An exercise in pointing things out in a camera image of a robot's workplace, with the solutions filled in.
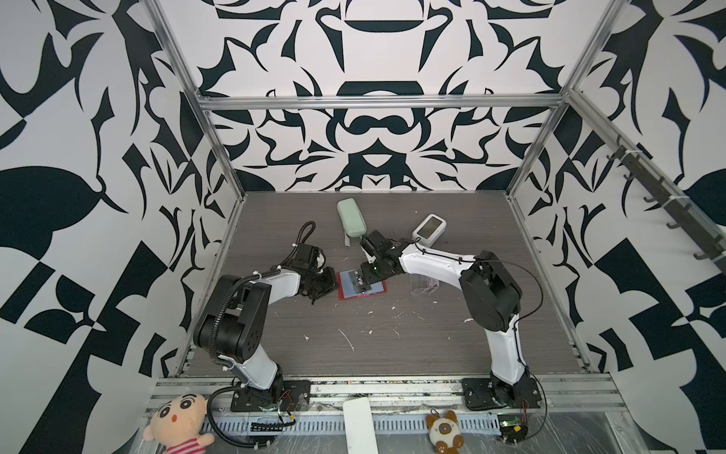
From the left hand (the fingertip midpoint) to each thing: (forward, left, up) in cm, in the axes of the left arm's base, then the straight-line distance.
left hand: (338, 280), depth 95 cm
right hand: (+2, -10, +2) cm, 10 cm away
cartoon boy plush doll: (-38, +35, +7) cm, 52 cm away
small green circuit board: (-42, -44, -2) cm, 60 cm away
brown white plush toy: (-42, -26, +2) cm, 49 cm away
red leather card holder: (-4, -3, 0) cm, 5 cm away
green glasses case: (+24, -5, +3) cm, 25 cm away
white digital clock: (+17, -33, +4) cm, 37 cm away
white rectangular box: (-40, -6, +4) cm, 41 cm away
